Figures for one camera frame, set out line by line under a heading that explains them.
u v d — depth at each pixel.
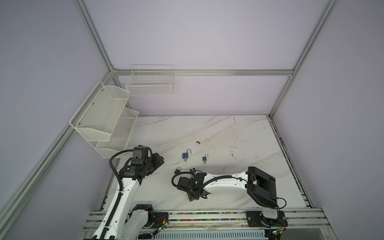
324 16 0.71
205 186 0.55
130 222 0.55
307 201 0.82
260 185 0.50
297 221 0.76
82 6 0.68
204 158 0.96
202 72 0.91
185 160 0.95
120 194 0.46
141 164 0.58
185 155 0.96
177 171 0.90
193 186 0.59
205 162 0.95
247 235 0.70
